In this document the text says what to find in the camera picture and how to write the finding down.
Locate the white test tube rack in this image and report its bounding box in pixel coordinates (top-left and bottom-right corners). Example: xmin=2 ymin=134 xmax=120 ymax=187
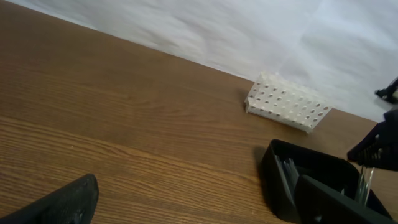
xmin=244 ymin=71 xmax=333 ymax=134

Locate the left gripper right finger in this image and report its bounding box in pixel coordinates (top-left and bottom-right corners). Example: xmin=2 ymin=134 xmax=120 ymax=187
xmin=294 ymin=174 xmax=398 ymax=224

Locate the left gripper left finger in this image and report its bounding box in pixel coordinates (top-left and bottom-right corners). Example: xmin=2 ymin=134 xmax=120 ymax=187
xmin=0 ymin=173 xmax=100 ymax=224

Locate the black tray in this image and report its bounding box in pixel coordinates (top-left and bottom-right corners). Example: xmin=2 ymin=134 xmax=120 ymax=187
xmin=260 ymin=139 xmax=393 ymax=224

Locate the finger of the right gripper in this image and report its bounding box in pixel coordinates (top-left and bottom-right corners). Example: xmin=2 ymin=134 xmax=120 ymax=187
xmin=346 ymin=123 xmax=385 ymax=170

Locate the black cable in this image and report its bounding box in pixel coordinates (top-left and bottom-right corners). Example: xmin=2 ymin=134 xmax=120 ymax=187
xmin=374 ymin=77 xmax=398 ymax=105

